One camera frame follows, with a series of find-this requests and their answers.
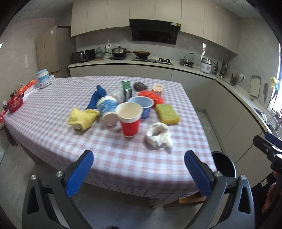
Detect dark glass bottle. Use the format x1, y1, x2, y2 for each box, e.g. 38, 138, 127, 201
213, 61, 218, 75

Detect black pot with lid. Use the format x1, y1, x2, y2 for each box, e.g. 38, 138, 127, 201
111, 46, 128, 58

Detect pink checkered tablecloth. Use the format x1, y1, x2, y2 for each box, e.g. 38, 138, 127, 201
4, 76, 216, 199

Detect beige refrigerator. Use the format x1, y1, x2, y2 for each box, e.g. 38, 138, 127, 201
35, 26, 75, 78

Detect red plastic bag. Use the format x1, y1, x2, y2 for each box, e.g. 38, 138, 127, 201
138, 90, 164, 106

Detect green carton box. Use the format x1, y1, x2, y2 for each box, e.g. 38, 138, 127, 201
122, 80, 132, 102

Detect blue cloth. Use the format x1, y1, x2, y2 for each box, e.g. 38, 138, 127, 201
87, 85, 107, 109

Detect yellow green sponge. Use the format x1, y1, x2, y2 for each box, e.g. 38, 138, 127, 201
155, 104, 180, 125

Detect yellow rubber glove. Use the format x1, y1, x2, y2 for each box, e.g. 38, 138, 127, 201
68, 108, 100, 131

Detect black trash bin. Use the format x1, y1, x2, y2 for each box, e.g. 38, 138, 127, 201
212, 151, 237, 178

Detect gas stove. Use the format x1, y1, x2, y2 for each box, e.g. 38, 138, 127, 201
132, 56, 173, 66

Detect utensil holder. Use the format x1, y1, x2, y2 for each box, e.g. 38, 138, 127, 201
230, 73, 239, 85

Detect black microwave oven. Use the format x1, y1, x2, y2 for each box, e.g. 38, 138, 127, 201
72, 49, 95, 63

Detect blue plastic bowl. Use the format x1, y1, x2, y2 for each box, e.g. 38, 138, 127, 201
128, 96, 154, 119

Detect green ceramic vase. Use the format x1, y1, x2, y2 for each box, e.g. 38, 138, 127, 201
95, 47, 103, 59

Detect white cutting board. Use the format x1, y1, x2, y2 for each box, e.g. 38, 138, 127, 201
250, 75, 261, 98

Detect frying wok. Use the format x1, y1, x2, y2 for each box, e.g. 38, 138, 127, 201
127, 51, 151, 58

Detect person right hand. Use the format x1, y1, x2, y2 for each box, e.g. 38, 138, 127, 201
262, 171, 281, 214

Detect red paper cup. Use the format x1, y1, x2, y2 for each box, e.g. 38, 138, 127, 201
116, 102, 143, 138

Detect black range hood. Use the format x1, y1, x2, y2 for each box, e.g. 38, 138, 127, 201
130, 19, 181, 45

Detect kettle on burner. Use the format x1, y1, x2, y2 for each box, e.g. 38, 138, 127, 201
180, 52, 195, 68

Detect blue white paper cup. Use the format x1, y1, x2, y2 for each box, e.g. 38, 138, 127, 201
97, 96, 118, 126

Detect wooden stool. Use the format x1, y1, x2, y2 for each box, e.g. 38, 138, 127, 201
163, 192, 207, 209

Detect orange red package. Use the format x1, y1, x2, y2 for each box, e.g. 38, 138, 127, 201
16, 79, 37, 95

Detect steel wool scrubber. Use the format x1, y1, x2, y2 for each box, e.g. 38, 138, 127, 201
133, 82, 148, 92

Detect kitchen cleaver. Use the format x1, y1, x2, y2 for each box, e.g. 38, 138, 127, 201
263, 83, 268, 103

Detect white blue jar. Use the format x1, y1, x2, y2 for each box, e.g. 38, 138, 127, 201
36, 69, 51, 89

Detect red white milk carton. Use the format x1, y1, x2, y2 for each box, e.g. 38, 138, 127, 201
151, 83, 163, 97

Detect white tissue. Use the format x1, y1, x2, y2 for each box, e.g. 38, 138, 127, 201
145, 122, 173, 148

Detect hanging yellow gloves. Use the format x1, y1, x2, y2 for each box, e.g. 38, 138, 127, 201
271, 77, 281, 90

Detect white rice cooker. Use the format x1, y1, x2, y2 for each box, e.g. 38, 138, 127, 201
200, 58, 212, 74

